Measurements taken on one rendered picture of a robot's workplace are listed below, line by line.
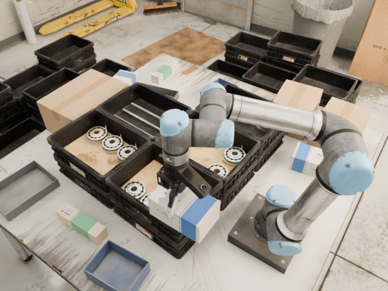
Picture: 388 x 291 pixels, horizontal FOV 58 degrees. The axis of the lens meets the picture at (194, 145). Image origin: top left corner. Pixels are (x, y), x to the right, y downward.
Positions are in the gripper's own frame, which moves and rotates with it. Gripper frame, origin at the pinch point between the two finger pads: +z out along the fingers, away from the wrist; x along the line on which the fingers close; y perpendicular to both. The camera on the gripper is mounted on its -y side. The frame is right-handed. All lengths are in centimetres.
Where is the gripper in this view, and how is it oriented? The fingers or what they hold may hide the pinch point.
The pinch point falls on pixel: (183, 204)
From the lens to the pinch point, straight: 115.3
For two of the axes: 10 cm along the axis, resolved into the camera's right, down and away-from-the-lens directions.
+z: 0.1, 7.2, 6.9
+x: -5.7, 5.7, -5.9
